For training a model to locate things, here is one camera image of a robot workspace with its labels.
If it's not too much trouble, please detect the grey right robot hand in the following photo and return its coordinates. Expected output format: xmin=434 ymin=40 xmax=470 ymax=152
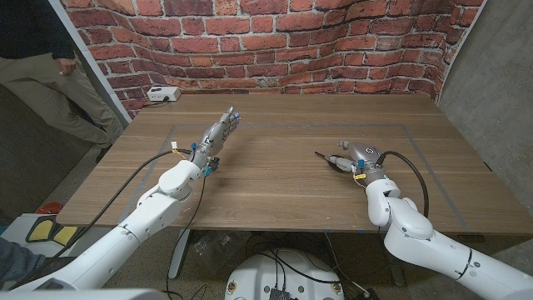
xmin=324 ymin=140 xmax=391 ymax=185

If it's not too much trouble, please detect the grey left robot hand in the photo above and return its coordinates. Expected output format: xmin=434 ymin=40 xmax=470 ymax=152
xmin=190 ymin=106 xmax=242 ymax=176

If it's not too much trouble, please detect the black rubber air blower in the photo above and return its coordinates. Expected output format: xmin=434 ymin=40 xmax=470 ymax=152
xmin=314 ymin=151 xmax=353 ymax=174

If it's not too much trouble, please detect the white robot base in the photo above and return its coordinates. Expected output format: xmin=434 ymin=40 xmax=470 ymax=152
xmin=224 ymin=248 xmax=346 ymax=300

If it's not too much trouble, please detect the white power strip box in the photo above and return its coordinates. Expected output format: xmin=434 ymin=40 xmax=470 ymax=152
xmin=146 ymin=85 xmax=182 ymax=103

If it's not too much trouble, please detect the red brick printed backdrop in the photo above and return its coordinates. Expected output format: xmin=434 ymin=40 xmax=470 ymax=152
xmin=60 ymin=0 xmax=486 ymax=122

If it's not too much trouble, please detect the clear plastic bag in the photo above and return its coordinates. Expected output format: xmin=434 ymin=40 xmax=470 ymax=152
xmin=189 ymin=231 xmax=251 ymax=272

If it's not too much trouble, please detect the grey table leg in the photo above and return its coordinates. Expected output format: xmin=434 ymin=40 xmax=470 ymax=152
xmin=168 ymin=228 xmax=191 ymax=280
xmin=378 ymin=232 xmax=407 ymax=288

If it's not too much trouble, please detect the red round object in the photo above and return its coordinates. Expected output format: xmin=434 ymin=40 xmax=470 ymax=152
xmin=35 ymin=202 xmax=63 ymax=216

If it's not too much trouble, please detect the standing person in khaki trousers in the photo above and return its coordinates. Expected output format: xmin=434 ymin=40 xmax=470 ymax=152
xmin=0 ymin=0 xmax=126 ymax=163

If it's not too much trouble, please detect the white board with yellow patches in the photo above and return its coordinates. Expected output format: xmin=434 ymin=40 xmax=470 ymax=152
xmin=0 ymin=212 xmax=80 ymax=258

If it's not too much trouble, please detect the seated person in blue jeans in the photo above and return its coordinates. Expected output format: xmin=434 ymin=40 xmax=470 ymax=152
xmin=0 ymin=237 xmax=47 ymax=288

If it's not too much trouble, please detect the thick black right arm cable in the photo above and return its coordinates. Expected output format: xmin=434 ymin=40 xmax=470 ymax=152
xmin=376 ymin=150 xmax=430 ymax=218

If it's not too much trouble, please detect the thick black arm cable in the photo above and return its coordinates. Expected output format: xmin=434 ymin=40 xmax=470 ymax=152
xmin=376 ymin=150 xmax=430 ymax=218
xmin=7 ymin=148 xmax=192 ymax=291

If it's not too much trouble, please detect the black power cable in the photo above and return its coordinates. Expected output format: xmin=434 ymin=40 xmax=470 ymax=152
xmin=141 ymin=96 xmax=170 ymax=108

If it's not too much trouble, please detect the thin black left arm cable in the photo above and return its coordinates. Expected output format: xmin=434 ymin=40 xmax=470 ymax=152
xmin=164 ymin=174 xmax=207 ymax=293

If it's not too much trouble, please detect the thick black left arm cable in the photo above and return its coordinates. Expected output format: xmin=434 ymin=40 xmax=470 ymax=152
xmin=7 ymin=148 xmax=192 ymax=291

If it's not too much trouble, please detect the black cable over robot base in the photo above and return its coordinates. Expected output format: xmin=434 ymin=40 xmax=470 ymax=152
xmin=245 ymin=232 xmax=371 ymax=299

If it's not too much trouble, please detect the white backdrop frame bar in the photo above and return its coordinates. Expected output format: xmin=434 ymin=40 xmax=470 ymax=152
xmin=48 ymin=0 xmax=133 ymax=123

